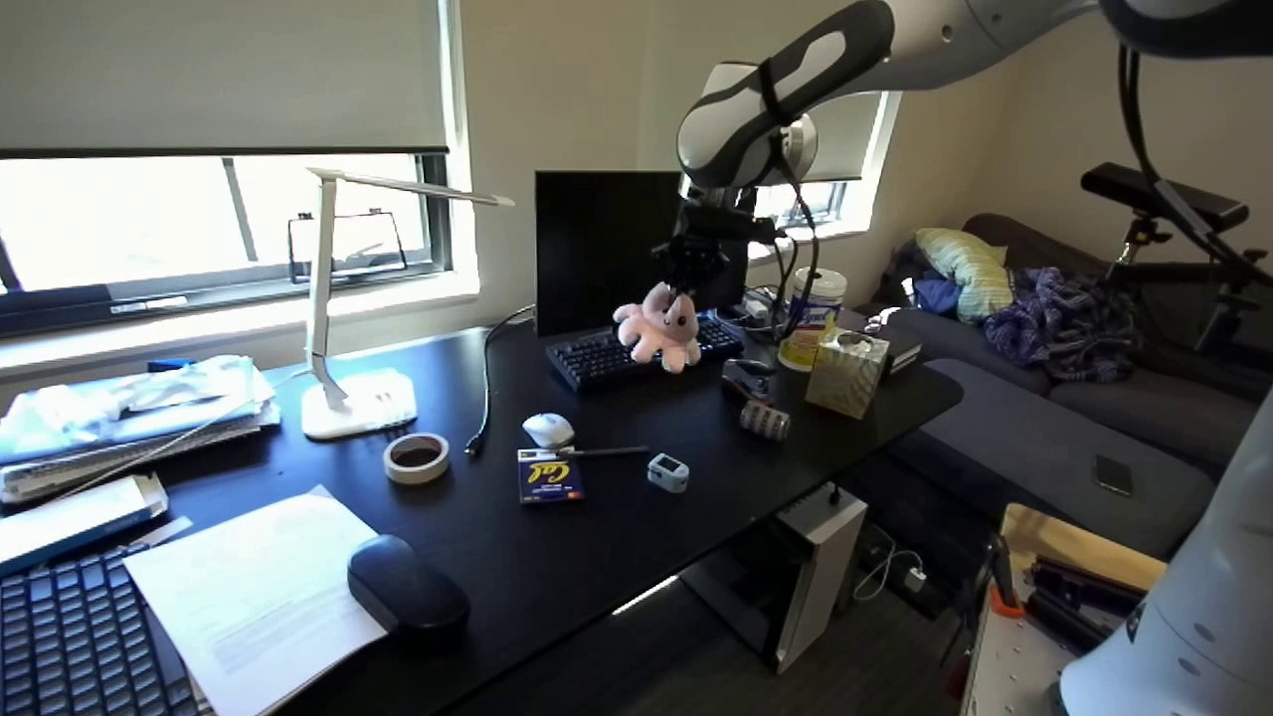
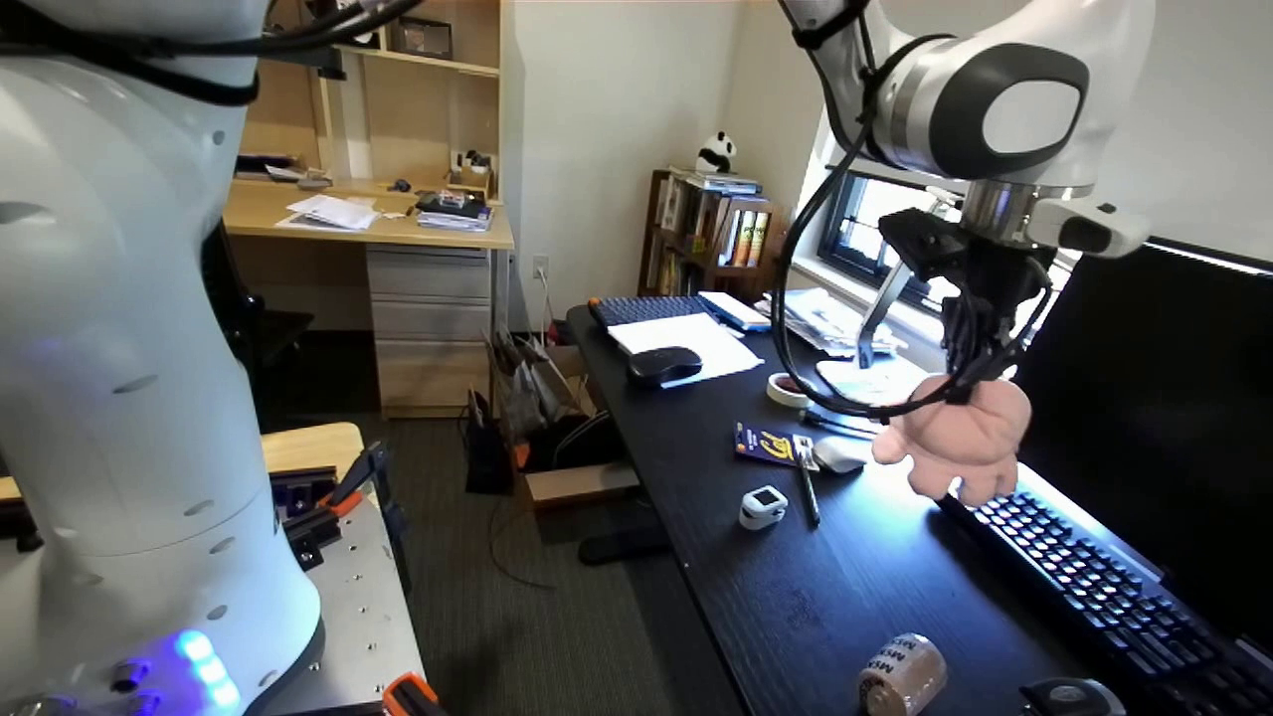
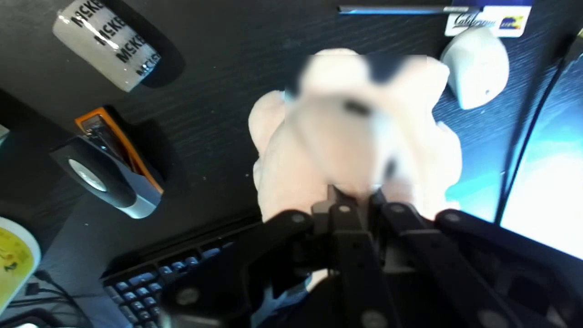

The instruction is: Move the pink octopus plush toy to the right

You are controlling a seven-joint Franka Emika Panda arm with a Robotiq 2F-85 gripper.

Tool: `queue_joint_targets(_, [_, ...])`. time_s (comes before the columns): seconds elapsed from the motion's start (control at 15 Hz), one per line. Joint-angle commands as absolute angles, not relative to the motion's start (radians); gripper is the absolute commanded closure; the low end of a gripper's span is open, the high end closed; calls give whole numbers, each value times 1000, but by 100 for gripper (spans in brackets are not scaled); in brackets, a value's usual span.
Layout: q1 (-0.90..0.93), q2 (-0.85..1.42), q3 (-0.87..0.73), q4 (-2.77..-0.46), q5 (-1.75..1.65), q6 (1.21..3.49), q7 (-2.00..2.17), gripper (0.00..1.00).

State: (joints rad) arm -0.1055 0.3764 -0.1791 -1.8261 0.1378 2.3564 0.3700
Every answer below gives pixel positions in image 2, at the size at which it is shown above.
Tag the beige ribbed cylinder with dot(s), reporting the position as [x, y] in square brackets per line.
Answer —
[905, 677]

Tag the black keyboard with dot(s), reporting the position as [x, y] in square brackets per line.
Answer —
[1101, 581]

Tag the wooden wall shelf unit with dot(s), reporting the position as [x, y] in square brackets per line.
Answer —
[398, 106]

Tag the stack of books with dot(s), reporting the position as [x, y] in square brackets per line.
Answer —
[819, 319]

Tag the grey metal base plate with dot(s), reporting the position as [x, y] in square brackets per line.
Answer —
[359, 609]

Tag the orange black clamp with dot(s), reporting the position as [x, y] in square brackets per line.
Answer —
[341, 498]

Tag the black bag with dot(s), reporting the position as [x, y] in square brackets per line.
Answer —
[539, 405]

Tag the white tape roll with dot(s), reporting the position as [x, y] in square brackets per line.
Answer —
[787, 393]

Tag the black computer mouse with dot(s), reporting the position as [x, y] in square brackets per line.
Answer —
[661, 364]

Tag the dark books pile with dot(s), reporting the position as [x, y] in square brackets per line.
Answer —
[450, 209]

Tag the grey drawer cabinet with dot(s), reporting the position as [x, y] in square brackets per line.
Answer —
[432, 324]

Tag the dark wooden bookshelf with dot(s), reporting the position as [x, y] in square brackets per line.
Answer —
[709, 231]

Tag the dark round mouse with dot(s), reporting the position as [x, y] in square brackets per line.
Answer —
[1073, 696]

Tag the dark picture frame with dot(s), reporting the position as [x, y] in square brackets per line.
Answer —
[422, 32]

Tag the white papers pile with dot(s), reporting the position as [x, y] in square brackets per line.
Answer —
[328, 211]

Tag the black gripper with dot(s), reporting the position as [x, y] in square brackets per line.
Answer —
[975, 259]

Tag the black computer monitor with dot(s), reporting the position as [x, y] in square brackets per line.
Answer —
[1169, 425]

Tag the brown cardboard box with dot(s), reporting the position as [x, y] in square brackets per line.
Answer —
[584, 482]

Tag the small white oval object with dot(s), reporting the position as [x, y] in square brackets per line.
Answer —
[840, 455]

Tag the blue yellow packet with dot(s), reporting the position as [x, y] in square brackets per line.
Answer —
[766, 449]

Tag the light wooden desk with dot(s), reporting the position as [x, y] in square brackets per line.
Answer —
[372, 238]

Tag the white roller window blind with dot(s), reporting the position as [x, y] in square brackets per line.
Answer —
[1207, 132]

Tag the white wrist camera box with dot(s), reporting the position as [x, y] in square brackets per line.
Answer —
[1102, 230]

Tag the silver monitor stand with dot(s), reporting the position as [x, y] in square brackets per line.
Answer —
[884, 378]

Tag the white blue remote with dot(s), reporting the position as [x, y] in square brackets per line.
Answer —
[738, 312]

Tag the panda plush toy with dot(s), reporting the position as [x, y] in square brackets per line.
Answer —
[719, 154]

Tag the pink octopus plush toy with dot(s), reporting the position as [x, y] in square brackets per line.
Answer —
[959, 443]

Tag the white paper sheets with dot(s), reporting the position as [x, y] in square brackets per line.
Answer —
[697, 340]

